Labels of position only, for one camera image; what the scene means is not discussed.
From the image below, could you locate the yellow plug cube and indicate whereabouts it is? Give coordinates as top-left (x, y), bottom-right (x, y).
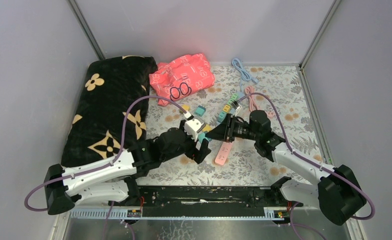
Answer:
top-left (223, 104), bottom-right (232, 113)
top-left (181, 104), bottom-right (190, 113)
top-left (202, 124), bottom-right (212, 132)

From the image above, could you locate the floral table mat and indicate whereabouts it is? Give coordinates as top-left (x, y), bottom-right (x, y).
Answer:
top-left (137, 66), bottom-right (323, 186)

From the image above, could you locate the pink patterned bag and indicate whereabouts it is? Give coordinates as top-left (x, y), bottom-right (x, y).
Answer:
top-left (149, 53), bottom-right (215, 102)

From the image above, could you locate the green plug cube bottom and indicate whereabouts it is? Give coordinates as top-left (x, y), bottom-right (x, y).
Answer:
top-left (230, 93), bottom-right (239, 101)

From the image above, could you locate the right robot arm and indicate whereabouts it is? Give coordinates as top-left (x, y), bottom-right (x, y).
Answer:
top-left (206, 110), bottom-right (367, 226)

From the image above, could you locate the pink power strip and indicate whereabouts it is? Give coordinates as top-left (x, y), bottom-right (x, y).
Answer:
top-left (214, 86), bottom-right (276, 167)

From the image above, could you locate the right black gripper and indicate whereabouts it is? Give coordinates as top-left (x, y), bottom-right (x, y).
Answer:
top-left (206, 113), bottom-right (259, 143)

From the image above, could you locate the teal plug cube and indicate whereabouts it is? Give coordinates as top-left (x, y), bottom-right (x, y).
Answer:
top-left (217, 111), bottom-right (227, 123)
top-left (194, 105), bottom-right (206, 117)
top-left (198, 132), bottom-right (211, 143)

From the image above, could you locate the blue power strip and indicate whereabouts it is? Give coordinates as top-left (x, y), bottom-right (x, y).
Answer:
top-left (217, 58), bottom-right (259, 124)

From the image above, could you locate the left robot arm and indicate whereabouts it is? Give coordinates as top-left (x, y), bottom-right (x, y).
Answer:
top-left (44, 118), bottom-right (211, 215)

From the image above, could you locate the black floral blanket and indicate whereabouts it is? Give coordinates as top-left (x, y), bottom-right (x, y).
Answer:
top-left (60, 55), bottom-right (157, 168)

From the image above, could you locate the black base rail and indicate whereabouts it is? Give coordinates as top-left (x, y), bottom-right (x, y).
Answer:
top-left (114, 185), bottom-right (294, 219)

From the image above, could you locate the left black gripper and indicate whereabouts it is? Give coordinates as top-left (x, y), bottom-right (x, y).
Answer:
top-left (161, 120), bottom-right (211, 164)

